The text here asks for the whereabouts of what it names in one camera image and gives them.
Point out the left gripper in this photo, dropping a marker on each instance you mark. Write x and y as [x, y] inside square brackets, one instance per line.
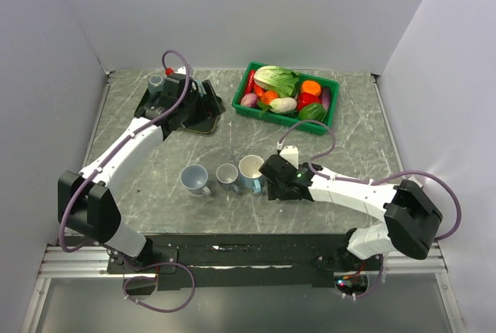
[211, 107]

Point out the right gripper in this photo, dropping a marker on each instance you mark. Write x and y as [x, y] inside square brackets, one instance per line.
[274, 192]

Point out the light blue faceted mug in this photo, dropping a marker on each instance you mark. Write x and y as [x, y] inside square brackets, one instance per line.
[249, 173]

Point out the small blue-grey mug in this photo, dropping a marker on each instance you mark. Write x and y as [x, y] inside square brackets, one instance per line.
[227, 176]

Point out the grey-blue round mug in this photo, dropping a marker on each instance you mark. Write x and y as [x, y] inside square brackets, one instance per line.
[194, 179]

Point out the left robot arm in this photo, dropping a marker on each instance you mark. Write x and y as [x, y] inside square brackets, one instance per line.
[86, 200]

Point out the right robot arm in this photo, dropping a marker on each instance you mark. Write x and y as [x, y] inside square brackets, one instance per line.
[407, 219]

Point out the blue butterfly mug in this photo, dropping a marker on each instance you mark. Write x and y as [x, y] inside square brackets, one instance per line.
[198, 87]

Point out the dark teal mug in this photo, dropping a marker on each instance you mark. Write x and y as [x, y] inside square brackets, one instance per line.
[156, 84]

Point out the black serving tray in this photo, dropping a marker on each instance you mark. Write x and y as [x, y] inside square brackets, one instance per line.
[196, 113]

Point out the purple onion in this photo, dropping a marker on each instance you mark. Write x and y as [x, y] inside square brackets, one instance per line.
[249, 100]

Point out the red chili pepper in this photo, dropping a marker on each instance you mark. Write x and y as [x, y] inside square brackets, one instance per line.
[250, 83]

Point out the orange carrot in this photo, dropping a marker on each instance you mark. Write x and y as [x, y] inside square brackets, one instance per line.
[258, 91]

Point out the orange pumpkin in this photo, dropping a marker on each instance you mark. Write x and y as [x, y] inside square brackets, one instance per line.
[268, 96]

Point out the green plastic crate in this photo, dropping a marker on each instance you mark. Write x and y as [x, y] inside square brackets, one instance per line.
[289, 119]

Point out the white radish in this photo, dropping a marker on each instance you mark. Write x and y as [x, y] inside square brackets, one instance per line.
[279, 106]

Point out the napa cabbage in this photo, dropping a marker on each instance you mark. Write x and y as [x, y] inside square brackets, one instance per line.
[278, 79]

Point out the green bell pepper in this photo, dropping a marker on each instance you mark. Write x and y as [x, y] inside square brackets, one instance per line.
[314, 111]

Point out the red bell pepper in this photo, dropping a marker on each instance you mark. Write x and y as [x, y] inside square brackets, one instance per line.
[305, 99]

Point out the orange fruit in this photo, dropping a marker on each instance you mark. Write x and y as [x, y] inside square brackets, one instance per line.
[311, 87]

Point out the purple eggplant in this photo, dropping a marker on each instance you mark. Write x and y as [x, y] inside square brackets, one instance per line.
[326, 97]

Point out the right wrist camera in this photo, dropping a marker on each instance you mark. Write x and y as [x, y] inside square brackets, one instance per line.
[290, 154]

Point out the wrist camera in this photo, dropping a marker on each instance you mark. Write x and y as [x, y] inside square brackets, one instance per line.
[290, 154]
[169, 71]

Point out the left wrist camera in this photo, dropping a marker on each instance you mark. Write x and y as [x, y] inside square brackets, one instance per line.
[169, 71]

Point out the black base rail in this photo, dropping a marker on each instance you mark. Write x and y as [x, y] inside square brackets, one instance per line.
[243, 260]

